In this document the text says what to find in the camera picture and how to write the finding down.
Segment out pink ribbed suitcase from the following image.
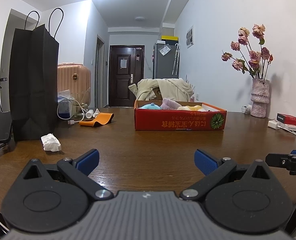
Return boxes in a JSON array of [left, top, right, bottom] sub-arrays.
[[57, 63, 91, 105]]

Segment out yellow plush toy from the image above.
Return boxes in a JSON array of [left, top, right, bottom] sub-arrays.
[[177, 105, 206, 112]]

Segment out white umbrella on refrigerator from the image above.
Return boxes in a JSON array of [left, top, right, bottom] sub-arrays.
[[172, 43, 180, 75]]

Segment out grey refrigerator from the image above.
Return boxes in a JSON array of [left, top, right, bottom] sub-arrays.
[[153, 43, 179, 79]]

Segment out crumpled white tissue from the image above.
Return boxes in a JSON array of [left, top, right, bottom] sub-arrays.
[[41, 133, 61, 152]]

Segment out orange elastic band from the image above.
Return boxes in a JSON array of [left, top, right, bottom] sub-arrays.
[[79, 113, 114, 127]]

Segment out orange cardboard box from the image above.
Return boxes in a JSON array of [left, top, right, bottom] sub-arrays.
[[134, 100, 227, 131]]

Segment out light blue plush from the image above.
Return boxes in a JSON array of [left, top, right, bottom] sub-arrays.
[[140, 103, 162, 110]]

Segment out beige jacket on chair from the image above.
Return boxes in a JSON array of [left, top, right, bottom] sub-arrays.
[[128, 78, 194, 102]]

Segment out brown wooden chair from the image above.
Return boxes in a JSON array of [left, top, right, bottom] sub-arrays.
[[148, 87, 162, 101]]

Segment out small white bottle by vase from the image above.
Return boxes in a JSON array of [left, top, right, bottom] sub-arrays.
[[241, 105, 252, 114]]

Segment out dried pink roses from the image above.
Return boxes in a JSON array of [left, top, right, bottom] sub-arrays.
[[221, 24, 274, 80]]

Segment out black paper bag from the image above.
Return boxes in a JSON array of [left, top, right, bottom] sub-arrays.
[[8, 8, 64, 142]]

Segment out clear glass jar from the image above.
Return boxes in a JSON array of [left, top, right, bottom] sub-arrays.
[[71, 88, 91, 118]]

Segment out dark brown entrance door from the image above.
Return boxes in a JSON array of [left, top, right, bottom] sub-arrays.
[[108, 45, 145, 107]]

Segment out red cigarette box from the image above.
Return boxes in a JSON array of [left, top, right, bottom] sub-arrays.
[[277, 113, 296, 126]]

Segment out white charging cable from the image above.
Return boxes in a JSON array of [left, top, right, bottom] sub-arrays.
[[56, 97, 89, 125]]

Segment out black phone on stand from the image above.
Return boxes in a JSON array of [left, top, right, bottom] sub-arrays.
[[0, 112, 12, 144]]

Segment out white electrical panel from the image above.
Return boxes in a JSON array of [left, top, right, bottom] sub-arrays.
[[186, 27, 193, 48]]

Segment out yellow box on refrigerator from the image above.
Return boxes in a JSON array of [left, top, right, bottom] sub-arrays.
[[161, 35, 179, 41]]

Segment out ceiling lamp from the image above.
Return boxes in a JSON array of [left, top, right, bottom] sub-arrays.
[[135, 16, 145, 22]]

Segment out pink textured vase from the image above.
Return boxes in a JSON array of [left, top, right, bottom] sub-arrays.
[[250, 78, 270, 118]]

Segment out blue white tissue pack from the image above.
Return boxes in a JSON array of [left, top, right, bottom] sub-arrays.
[[57, 89, 74, 120]]

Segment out lilac towel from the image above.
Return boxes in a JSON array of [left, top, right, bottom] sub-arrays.
[[160, 98, 181, 110]]

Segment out white power adapter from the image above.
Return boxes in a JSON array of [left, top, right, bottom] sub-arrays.
[[268, 120, 283, 130]]

